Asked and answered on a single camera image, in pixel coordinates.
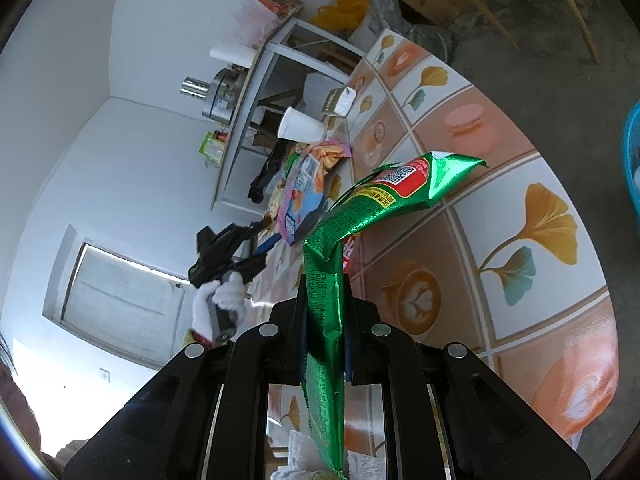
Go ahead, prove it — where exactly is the white side table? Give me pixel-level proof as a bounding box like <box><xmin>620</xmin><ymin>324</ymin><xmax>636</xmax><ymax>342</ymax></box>
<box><xmin>210</xmin><ymin>17</ymin><xmax>366</xmax><ymax>211</ymax></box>

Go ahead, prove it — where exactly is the green seasoning packet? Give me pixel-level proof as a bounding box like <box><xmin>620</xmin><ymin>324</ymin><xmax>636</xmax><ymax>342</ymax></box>
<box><xmin>200</xmin><ymin>131</ymin><xmax>226</xmax><ymax>163</ymax></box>

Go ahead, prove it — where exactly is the person's left hand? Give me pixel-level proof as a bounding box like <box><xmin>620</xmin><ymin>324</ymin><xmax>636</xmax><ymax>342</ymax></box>
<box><xmin>192</xmin><ymin>274</ymin><xmax>247</xmax><ymax>346</ymax></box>

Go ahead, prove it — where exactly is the green snack bag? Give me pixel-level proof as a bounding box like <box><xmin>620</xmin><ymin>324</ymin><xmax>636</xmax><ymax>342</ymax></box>
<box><xmin>300</xmin><ymin>151</ymin><xmax>487</xmax><ymax>480</ymax></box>

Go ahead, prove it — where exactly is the white door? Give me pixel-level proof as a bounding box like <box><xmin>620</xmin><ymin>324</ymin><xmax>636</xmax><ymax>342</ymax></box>
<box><xmin>42</xmin><ymin>223</ymin><xmax>193</xmax><ymax>371</ymax></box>

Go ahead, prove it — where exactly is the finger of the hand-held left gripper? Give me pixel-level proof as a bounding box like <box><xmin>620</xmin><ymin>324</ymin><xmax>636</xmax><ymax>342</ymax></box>
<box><xmin>244</xmin><ymin>217</ymin><xmax>276</xmax><ymax>242</ymax></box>
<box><xmin>234</xmin><ymin>234</ymin><xmax>280</xmax><ymax>282</ymax></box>

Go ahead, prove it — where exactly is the black cloth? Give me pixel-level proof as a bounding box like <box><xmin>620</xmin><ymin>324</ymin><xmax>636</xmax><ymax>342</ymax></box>
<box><xmin>247</xmin><ymin>137</ymin><xmax>291</xmax><ymax>204</ymax></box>

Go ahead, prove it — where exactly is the orange snack packet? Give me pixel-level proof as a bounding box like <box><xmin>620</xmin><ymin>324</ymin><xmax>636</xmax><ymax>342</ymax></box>
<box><xmin>305</xmin><ymin>141</ymin><xmax>352</xmax><ymax>181</ymax></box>

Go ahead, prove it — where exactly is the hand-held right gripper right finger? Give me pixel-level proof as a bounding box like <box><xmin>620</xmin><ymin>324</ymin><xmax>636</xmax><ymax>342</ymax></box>
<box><xmin>341</xmin><ymin>272</ymin><xmax>591</xmax><ymax>480</ymax></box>

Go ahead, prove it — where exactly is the purple blue snack bag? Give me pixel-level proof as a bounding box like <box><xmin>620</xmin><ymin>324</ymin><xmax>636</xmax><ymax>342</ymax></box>
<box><xmin>277</xmin><ymin>152</ymin><xmax>331</xmax><ymax>247</ymax></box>

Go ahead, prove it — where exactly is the yellow plastic bag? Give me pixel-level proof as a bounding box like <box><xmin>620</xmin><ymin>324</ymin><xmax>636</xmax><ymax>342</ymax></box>
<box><xmin>310</xmin><ymin>0</ymin><xmax>370</xmax><ymax>31</ymax></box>

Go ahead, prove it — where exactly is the white paper cup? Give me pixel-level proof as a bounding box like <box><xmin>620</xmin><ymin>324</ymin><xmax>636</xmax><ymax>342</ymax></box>
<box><xmin>277</xmin><ymin>106</ymin><xmax>325</xmax><ymax>143</ymax></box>

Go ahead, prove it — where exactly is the steel utensil holder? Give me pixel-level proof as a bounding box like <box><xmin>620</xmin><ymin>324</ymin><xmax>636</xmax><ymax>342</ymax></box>
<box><xmin>180</xmin><ymin>76</ymin><xmax>210</xmax><ymax>98</ymax></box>

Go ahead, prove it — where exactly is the white fluffy towel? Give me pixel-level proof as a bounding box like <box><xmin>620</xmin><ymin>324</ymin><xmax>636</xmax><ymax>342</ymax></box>
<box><xmin>272</xmin><ymin>430</ymin><xmax>386</xmax><ymax>480</ymax></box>

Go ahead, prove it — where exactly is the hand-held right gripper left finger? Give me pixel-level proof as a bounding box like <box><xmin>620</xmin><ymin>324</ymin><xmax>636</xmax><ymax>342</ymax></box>
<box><xmin>62</xmin><ymin>274</ymin><xmax>308</xmax><ymax>480</ymax></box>

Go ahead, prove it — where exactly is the small white box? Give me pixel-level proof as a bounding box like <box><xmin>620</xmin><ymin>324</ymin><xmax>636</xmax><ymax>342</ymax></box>
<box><xmin>321</xmin><ymin>87</ymin><xmax>358</xmax><ymax>118</ymax></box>

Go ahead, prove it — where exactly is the wooden chair black seat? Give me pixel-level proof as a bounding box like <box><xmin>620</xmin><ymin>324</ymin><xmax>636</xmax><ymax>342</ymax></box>
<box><xmin>440</xmin><ymin>0</ymin><xmax>601</xmax><ymax>66</ymax></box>

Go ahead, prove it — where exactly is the steel pot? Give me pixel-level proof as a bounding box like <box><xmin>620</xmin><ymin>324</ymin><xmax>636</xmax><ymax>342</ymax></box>
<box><xmin>201</xmin><ymin>66</ymin><xmax>248</xmax><ymax>121</ymax></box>

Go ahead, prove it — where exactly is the clear plastic bag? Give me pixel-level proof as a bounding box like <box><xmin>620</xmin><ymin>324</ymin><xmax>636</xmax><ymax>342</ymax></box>
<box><xmin>367</xmin><ymin>0</ymin><xmax>416</xmax><ymax>36</ymax></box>

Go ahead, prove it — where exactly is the pink plastic bag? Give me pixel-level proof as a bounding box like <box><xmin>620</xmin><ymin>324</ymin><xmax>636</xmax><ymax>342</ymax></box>
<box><xmin>234</xmin><ymin>0</ymin><xmax>281</xmax><ymax>48</ymax></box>

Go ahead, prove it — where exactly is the paper towel roll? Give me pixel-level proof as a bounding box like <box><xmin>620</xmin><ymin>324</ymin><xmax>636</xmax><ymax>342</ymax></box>
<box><xmin>210</xmin><ymin>44</ymin><xmax>256</xmax><ymax>68</ymax></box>

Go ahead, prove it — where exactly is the open cardboard box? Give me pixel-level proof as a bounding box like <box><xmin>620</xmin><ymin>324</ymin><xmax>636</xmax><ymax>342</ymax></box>
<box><xmin>256</xmin><ymin>0</ymin><xmax>306</xmax><ymax>21</ymax></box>

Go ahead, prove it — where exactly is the blue plastic waste basket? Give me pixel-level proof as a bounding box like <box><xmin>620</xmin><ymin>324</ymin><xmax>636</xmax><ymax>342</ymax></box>
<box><xmin>621</xmin><ymin>101</ymin><xmax>640</xmax><ymax>211</ymax></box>

